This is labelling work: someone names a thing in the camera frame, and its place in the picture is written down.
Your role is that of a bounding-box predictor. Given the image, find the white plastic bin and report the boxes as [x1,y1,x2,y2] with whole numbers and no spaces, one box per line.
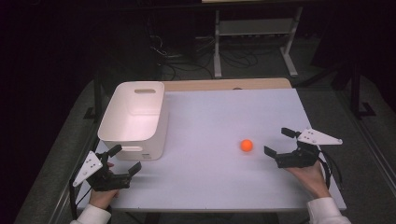
[97,80,170,161]

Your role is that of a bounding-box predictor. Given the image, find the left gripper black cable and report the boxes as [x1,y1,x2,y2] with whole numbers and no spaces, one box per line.
[68,177,94,220]

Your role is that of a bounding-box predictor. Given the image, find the white metal stand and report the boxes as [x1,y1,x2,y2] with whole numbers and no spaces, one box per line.
[212,6,304,79]

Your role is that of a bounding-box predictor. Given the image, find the person's right hand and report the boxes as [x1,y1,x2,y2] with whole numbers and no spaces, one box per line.
[285,160,332,201]

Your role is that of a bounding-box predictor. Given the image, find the wooden table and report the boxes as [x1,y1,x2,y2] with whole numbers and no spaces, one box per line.
[162,77,292,92]

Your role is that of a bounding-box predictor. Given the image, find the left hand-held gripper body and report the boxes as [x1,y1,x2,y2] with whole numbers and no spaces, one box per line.
[72,150,133,192]

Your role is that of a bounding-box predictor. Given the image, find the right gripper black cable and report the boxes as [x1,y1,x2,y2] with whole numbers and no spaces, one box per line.
[317,149,344,191]

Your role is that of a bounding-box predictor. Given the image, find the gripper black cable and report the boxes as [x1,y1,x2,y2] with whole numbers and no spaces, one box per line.
[317,149,344,191]
[68,177,94,220]

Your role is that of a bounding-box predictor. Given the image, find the tangle of floor cables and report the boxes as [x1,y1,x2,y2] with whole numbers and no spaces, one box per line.
[148,33,260,80]

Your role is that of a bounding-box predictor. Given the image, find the orange ball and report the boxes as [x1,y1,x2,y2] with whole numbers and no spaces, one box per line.
[239,138,254,153]

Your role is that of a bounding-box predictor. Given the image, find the black metal stand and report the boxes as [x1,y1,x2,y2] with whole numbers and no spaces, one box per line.
[83,69,105,121]
[348,60,376,119]

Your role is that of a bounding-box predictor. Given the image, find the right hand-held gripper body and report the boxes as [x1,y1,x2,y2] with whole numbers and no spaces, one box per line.
[275,127,344,169]

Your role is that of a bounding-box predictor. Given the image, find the person's left hand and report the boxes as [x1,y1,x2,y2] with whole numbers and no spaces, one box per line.
[88,189,120,210]

